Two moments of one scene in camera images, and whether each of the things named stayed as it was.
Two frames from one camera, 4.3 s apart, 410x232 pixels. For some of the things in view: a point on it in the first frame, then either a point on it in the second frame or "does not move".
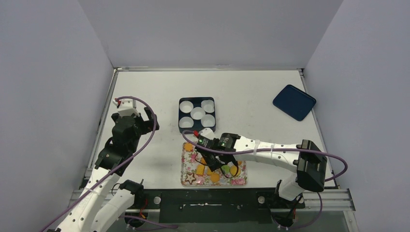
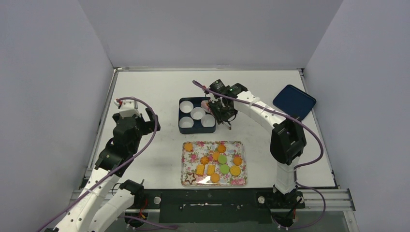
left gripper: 146,127 does not move
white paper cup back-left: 186,107 does not move
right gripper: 212,156 → 223,112
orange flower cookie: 188,147 does not move
